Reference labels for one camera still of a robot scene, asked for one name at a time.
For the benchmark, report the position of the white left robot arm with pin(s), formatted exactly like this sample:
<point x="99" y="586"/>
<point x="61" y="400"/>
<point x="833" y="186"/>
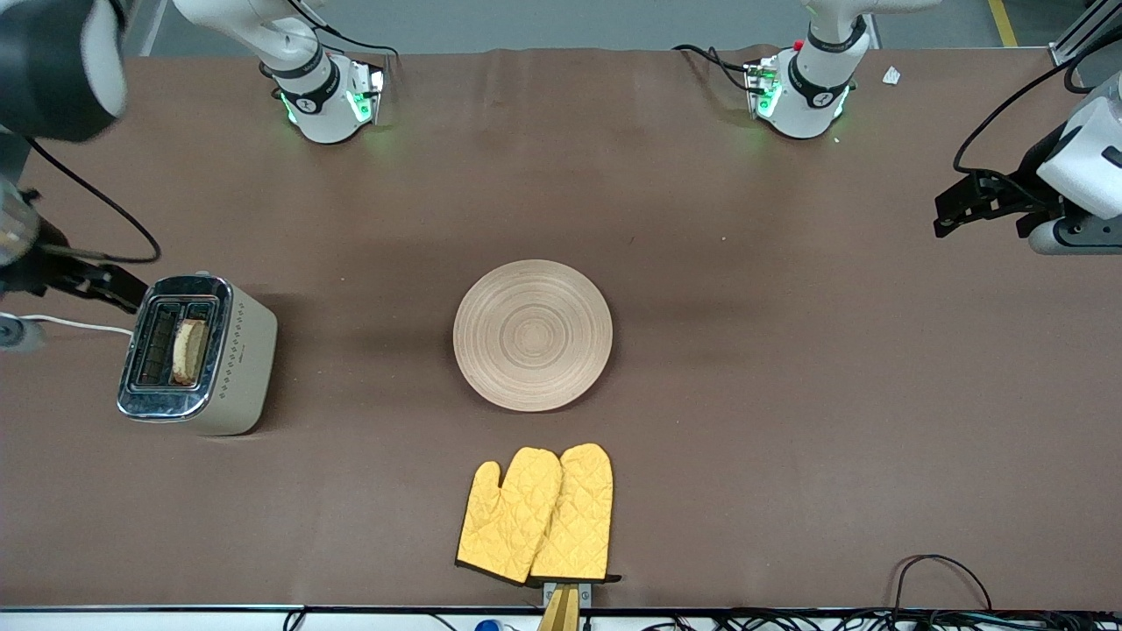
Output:
<point x="811" y="88"/>

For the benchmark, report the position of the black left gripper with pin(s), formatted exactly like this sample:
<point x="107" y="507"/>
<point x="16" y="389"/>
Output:
<point x="1027" y="181"/>

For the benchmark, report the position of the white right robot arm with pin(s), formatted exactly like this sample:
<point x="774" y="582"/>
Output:
<point x="53" y="61"/>

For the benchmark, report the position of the small white paper scrap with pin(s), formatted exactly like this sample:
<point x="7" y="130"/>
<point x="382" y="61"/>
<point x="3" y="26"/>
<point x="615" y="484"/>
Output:
<point x="891" y="75"/>

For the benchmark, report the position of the round wooden plate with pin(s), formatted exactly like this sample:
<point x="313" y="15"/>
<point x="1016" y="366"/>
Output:
<point x="533" y="336"/>

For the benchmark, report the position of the yellow quilted oven mitt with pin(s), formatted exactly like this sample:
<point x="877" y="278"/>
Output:
<point x="578" y="517"/>
<point x="504" y="517"/>

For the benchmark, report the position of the wooden clamp with metal bracket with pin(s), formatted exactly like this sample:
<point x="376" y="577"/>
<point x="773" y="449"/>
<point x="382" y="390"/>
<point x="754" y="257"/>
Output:
<point x="561" y="609"/>

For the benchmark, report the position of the aluminium frame profile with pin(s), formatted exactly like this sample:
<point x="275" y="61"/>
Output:
<point x="1074" y="39"/>

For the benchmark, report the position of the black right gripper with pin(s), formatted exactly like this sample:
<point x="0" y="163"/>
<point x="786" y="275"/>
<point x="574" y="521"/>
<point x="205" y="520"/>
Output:
<point x="37" y="268"/>

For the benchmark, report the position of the brown table cloth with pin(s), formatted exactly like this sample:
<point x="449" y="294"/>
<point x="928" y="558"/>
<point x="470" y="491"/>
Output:
<point x="701" y="219"/>

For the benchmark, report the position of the beige and chrome toaster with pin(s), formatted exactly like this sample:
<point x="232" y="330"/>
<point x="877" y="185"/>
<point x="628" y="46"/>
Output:
<point x="237" y="350"/>

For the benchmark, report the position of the brown bread slice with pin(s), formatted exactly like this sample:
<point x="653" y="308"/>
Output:
<point x="189" y="350"/>

